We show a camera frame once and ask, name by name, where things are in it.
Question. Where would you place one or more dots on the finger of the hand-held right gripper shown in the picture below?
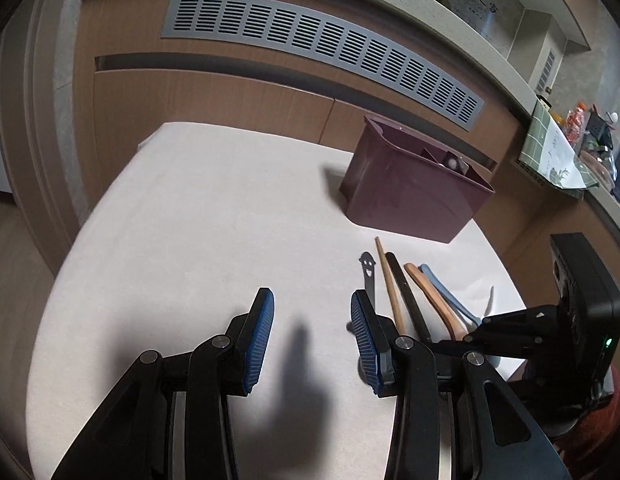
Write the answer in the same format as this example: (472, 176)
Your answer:
(530, 325)
(485, 346)

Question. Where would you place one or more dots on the maroon plastic utensil holder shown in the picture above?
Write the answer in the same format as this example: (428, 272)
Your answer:
(410, 195)

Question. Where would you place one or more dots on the white wall vent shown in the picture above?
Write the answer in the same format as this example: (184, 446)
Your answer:
(546, 67)

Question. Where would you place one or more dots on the wooden chopstick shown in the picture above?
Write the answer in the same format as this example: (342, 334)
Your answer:
(389, 285)

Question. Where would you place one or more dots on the black chopstick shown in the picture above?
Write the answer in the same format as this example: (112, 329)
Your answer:
(407, 295)

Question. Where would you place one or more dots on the blue spoon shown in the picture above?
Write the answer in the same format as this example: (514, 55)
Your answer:
(447, 295)

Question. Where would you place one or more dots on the grey vent grille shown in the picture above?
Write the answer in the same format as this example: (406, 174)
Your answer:
(315, 35)

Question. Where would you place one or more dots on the orange-brown spoon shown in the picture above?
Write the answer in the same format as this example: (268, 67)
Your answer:
(432, 295)

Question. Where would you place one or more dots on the green checkered cloth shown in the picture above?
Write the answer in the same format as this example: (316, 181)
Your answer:
(547, 152)

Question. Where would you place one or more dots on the black rack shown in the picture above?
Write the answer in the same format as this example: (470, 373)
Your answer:
(601, 130)

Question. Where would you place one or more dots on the light grey utensil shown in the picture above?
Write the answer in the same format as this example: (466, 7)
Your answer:
(490, 300)

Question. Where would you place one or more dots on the red garment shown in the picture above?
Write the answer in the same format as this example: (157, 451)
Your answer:
(600, 440)

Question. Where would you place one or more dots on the metal utensil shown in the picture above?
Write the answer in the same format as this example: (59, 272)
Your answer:
(452, 162)

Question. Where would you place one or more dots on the wooden cabinet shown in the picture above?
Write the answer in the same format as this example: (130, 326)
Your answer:
(230, 90)

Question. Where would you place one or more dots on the white tablecloth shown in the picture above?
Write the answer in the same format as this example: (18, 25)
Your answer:
(215, 220)

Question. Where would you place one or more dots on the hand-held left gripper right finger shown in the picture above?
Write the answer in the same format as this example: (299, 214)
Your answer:
(364, 332)

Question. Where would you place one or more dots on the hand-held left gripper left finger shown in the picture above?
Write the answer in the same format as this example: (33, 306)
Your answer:
(257, 330)

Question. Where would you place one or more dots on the orange snack packet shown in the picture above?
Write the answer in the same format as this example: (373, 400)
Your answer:
(575, 122)

